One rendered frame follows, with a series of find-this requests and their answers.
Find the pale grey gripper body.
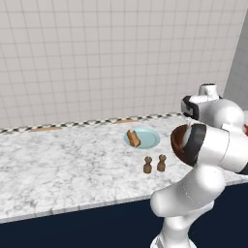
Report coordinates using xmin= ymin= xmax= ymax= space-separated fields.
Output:
xmin=183 ymin=117 xmax=195 ymax=149

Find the brown bowl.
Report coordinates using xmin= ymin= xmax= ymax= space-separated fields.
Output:
xmin=170 ymin=123 xmax=199 ymax=168

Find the light blue plate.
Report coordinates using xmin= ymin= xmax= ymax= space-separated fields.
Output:
xmin=123 ymin=126 xmax=162 ymax=150

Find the brown hot dog bun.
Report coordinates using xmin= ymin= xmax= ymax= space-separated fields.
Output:
xmin=126 ymin=129 xmax=142 ymax=148

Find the brown wooden shaker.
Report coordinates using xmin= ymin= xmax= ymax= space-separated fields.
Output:
xmin=156 ymin=153 xmax=168 ymax=172
xmin=142 ymin=155 xmax=153 ymax=174

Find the brown flat oval board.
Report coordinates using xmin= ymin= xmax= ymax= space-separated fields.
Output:
xmin=29 ymin=126 xmax=63 ymax=133
xmin=110 ymin=118 xmax=140 ymax=125

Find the dark blue counter cabinet front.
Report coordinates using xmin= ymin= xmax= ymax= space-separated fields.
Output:
xmin=0 ymin=181 xmax=248 ymax=248

